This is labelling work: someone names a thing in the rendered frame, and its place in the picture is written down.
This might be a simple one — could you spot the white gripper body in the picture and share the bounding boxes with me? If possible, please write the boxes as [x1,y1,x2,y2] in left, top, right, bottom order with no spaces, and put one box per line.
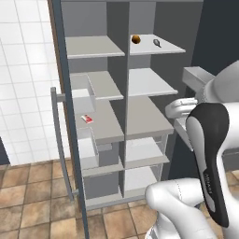
[164,97,199,120]

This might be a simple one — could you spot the grey fridge door bin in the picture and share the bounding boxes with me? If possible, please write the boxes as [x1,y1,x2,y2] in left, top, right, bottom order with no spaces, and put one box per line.
[181,65,217,91]

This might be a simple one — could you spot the grey side-by-side fridge cabinet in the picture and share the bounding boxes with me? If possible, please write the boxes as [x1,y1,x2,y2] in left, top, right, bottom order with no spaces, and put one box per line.
[60,0,205,211]

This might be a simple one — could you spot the dark fridge door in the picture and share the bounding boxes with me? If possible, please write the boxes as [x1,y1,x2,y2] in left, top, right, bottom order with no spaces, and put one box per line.
[167,0,239,181]

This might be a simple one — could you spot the red and white frozen fish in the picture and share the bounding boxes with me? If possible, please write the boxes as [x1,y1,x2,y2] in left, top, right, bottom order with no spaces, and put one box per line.
[80,114,95,125]

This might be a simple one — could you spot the white freezer door bin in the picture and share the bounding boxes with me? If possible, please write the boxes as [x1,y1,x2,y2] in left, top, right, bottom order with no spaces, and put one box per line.
[70,73,97,115]
[77,126,101,171]

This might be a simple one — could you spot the grey-blue freezer door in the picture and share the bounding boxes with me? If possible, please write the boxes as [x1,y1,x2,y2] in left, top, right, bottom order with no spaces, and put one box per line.
[50,0,101,239]

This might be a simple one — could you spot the brown round food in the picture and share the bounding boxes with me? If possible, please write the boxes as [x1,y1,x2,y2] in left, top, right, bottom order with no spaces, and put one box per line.
[131,34,142,45]

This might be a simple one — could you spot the brown wooden side panel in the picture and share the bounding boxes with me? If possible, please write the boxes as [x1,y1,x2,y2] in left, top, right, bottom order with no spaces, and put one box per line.
[47,0,67,104]

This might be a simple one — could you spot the dark cabinet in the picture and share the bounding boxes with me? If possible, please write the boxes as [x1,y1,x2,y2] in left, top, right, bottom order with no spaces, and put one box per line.
[0,136,11,166]

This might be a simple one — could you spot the grey freezer door handle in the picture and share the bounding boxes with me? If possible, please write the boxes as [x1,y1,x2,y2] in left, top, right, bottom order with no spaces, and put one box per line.
[49,86,79,201]

